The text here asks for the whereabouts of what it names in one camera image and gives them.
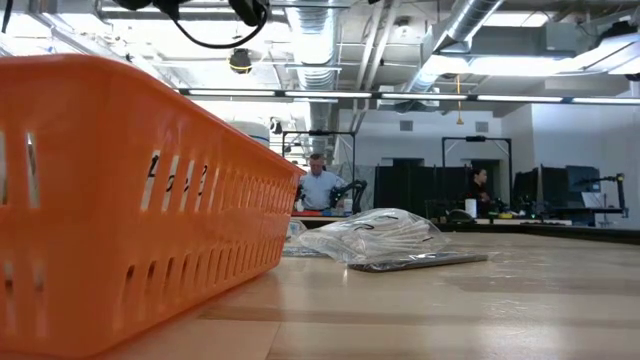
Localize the orange plastic basket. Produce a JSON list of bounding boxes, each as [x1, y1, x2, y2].
[[0, 53, 307, 359]]

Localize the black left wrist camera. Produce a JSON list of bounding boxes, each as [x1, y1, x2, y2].
[[227, 0, 272, 28]]

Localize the dark background monitors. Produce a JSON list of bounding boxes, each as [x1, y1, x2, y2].
[[513, 164, 601, 210]]

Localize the black partition wall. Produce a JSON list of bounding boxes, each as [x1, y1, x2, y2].
[[373, 164, 512, 217]]

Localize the person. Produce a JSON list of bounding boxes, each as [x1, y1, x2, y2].
[[298, 152, 347, 212], [467, 167, 495, 217]]

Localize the silver corrugated duct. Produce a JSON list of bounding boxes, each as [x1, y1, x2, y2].
[[284, 0, 346, 161]]

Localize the long ceiling light strip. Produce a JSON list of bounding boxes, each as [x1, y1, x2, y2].
[[177, 87, 640, 105]]

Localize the black left camera cable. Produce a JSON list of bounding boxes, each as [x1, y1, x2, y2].
[[167, 0, 270, 51]]

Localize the black ceiling dome camera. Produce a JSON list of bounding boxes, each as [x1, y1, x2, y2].
[[228, 47, 253, 76]]

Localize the silver smooth duct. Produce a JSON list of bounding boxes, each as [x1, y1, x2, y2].
[[399, 0, 504, 99]]

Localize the yellow hanging cone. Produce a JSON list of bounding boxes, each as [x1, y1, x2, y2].
[[453, 73, 465, 126]]

